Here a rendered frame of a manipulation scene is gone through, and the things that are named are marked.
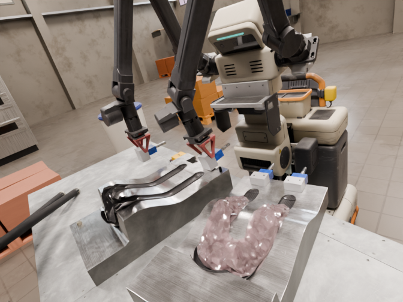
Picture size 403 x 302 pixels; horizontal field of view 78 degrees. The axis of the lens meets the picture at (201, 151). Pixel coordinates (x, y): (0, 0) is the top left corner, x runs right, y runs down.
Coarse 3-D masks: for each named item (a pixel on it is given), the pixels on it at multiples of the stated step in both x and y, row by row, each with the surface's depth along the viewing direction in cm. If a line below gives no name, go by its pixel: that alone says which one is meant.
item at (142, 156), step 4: (160, 144) 107; (136, 148) 103; (144, 148) 101; (152, 148) 103; (156, 148) 104; (136, 152) 103; (140, 152) 100; (144, 152) 101; (148, 152) 102; (152, 152) 104; (140, 156) 101; (144, 156) 101; (148, 156) 102; (140, 160) 103; (144, 160) 102
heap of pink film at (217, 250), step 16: (224, 208) 61; (240, 208) 63; (272, 208) 59; (288, 208) 64; (208, 224) 60; (224, 224) 59; (256, 224) 55; (272, 224) 54; (208, 240) 57; (224, 240) 55; (240, 240) 55; (256, 240) 53; (272, 240) 52; (208, 256) 53; (224, 256) 52; (240, 256) 51; (256, 256) 50; (240, 272) 49
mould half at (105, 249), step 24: (168, 168) 96; (192, 168) 91; (216, 168) 86; (120, 192) 78; (144, 192) 79; (192, 192) 78; (216, 192) 83; (96, 216) 83; (120, 216) 67; (144, 216) 68; (168, 216) 73; (192, 216) 79; (96, 240) 72; (120, 240) 69; (144, 240) 70; (96, 264) 63; (120, 264) 67
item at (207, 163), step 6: (228, 144) 91; (216, 150) 88; (222, 150) 90; (198, 156) 87; (204, 156) 84; (216, 156) 86; (204, 162) 85; (210, 162) 85; (216, 162) 86; (204, 168) 88; (210, 168) 85
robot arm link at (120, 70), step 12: (120, 0) 79; (132, 0) 82; (120, 12) 80; (132, 12) 83; (120, 24) 82; (132, 24) 84; (120, 36) 83; (132, 36) 86; (120, 48) 84; (132, 48) 87; (120, 60) 85; (120, 72) 86; (132, 72) 89; (120, 84) 87; (132, 84) 90; (120, 96) 89
